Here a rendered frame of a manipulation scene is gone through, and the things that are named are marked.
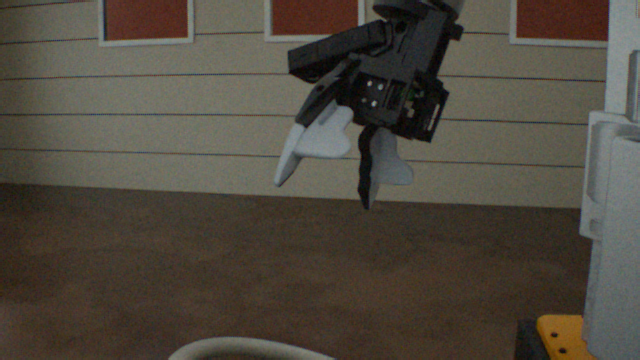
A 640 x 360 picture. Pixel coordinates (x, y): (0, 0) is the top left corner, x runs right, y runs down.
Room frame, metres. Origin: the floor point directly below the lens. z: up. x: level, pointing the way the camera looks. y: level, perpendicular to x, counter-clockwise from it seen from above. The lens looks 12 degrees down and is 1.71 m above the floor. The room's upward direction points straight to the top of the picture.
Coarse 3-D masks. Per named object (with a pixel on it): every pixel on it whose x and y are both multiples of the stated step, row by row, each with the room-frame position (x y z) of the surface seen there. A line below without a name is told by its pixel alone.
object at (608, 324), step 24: (624, 144) 0.96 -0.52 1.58; (624, 168) 0.96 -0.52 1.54; (624, 192) 0.95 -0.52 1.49; (624, 216) 0.95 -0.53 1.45; (624, 240) 0.94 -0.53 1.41; (600, 264) 0.99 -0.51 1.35; (624, 264) 0.94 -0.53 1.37; (600, 288) 0.98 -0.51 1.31; (624, 288) 0.93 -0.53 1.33; (600, 312) 0.97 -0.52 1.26; (624, 312) 0.92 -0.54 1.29; (600, 336) 0.97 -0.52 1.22; (624, 336) 0.91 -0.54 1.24
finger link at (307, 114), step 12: (336, 72) 0.55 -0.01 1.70; (348, 72) 0.56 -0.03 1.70; (324, 84) 0.54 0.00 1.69; (336, 84) 0.54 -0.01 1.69; (312, 96) 0.53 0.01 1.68; (324, 96) 0.53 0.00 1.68; (336, 96) 0.54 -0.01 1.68; (312, 108) 0.53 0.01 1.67; (324, 108) 0.53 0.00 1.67; (300, 120) 0.53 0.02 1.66; (312, 120) 0.52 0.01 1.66
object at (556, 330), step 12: (540, 324) 1.95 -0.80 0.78; (552, 324) 1.94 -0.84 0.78; (564, 324) 1.93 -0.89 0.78; (576, 324) 1.93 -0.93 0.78; (552, 336) 1.84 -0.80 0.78; (564, 336) 1.84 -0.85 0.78; (576, 336) 1.83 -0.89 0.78; (552, 348) 1.76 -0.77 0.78; (564, 348) 1.74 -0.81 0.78; (576, 348) 1.74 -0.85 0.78
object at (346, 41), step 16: (352, 32) 0.58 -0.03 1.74; (368, 32) 0.57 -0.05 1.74; (384, 32) 0.57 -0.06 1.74; (304, 48) 0.61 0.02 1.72; (320, 48) 0.60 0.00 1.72; (336, 48) 0.59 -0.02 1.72; (352, 48) 0.58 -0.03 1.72; (368, 48) 0.57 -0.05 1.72; (288, 64) 0.62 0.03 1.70; (304, 64) 0.60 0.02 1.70; (320, 64) 0.60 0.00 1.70; (336, 64) 0.60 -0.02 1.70; (304, 80) 0.62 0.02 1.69
